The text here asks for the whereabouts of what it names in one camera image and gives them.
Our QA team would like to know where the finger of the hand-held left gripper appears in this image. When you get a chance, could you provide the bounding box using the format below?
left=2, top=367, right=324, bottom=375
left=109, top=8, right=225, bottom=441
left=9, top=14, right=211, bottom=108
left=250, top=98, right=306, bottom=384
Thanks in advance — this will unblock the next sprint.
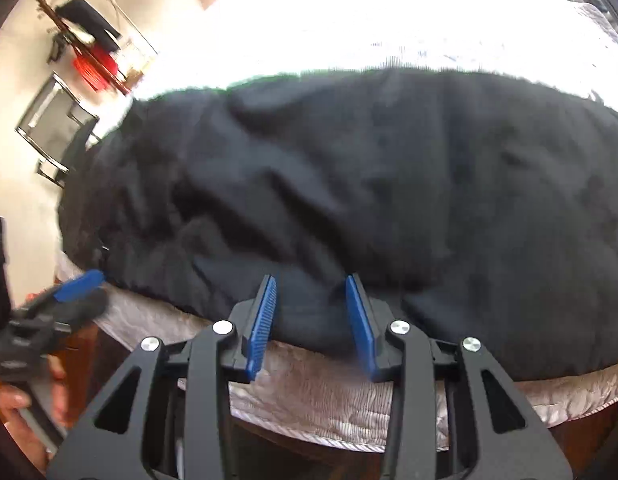
left=54, top=287, right=110, bottom=333
left=36, top=269, right=107, bottom=311

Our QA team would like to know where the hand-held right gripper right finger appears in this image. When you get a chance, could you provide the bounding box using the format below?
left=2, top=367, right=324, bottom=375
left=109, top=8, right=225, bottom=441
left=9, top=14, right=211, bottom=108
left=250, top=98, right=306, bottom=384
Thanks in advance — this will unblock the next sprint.
left=345, top=273, right=575, bottom=480

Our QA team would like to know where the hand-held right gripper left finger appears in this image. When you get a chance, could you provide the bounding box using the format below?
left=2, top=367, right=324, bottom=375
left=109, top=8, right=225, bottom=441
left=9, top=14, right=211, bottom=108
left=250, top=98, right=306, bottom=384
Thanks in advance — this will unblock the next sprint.
left=46, top=274, right=280, bottom=480

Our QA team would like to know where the black puffer jacket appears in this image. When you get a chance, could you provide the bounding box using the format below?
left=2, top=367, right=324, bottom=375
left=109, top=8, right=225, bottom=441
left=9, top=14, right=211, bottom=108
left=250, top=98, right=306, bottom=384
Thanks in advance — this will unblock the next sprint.
left=56, top=67, right=618, bottom=382

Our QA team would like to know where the person's left hand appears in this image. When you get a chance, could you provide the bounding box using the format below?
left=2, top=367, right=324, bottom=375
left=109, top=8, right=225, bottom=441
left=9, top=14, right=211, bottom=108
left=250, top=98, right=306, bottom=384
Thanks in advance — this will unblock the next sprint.
left=0, top=354, right=70, bottom=463

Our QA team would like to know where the grey quilted leaf-print bedspread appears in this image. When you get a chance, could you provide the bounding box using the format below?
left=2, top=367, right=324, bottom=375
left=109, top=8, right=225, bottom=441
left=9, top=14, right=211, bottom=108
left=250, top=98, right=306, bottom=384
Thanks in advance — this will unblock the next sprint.
left=54, top=0, right=618, bottom=453

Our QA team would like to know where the red fan heater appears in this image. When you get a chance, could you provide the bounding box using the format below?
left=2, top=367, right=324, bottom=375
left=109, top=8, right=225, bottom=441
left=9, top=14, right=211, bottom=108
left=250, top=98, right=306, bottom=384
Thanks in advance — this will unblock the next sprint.
left=71, top=45, right=120, bottom=93

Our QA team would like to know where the wooden coat rack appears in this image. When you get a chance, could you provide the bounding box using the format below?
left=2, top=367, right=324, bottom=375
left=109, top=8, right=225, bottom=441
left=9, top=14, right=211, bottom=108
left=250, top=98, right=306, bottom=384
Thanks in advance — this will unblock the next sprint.
left=35, top=0, right=134, bottom=97

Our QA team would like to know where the black bag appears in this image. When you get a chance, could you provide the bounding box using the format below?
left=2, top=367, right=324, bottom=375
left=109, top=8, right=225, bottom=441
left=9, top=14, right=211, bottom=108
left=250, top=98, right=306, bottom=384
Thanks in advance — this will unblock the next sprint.
left=55, top=0, right=124, bottom=53

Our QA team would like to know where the wooden bed frame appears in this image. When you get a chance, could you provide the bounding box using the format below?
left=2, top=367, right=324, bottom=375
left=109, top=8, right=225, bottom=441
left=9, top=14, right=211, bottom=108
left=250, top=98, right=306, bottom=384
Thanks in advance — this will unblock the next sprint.
left=51, top=327, right=618, bottom=480

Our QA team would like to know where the metal frame chair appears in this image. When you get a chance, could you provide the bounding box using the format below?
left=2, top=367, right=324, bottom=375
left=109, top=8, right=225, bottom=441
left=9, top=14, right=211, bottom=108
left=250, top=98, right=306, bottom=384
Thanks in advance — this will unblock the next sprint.
left=15, top=72, right=102, bottom=190

